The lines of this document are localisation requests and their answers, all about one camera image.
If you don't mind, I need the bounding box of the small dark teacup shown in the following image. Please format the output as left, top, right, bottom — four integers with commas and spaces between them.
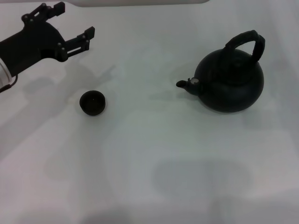
79, 90, 106, 116

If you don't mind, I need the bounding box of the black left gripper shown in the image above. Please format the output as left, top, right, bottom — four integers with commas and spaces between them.
0, 1, 96, 77

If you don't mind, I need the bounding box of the black round teapot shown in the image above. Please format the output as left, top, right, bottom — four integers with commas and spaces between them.
176, 29, 266, 114

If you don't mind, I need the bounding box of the thin left arm cable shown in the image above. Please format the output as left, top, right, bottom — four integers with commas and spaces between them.
0, 75, 18, 93

